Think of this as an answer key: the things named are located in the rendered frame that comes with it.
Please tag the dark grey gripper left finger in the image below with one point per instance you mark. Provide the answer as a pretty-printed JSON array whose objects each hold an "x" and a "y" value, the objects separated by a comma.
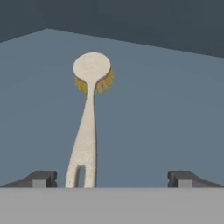
[{"x": 40, "y": 178}]

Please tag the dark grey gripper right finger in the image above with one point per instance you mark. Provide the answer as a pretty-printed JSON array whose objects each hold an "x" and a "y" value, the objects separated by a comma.
[{"x": 182, "y": 178}]

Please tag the white dish brush yellow bristles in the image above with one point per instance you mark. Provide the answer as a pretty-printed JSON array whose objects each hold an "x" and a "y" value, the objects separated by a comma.
[{"x": 87, "y": 128}]

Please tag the blue-grey cabinet interior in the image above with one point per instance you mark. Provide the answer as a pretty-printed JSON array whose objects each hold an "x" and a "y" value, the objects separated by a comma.
[{"x": 163, "y": 116}]

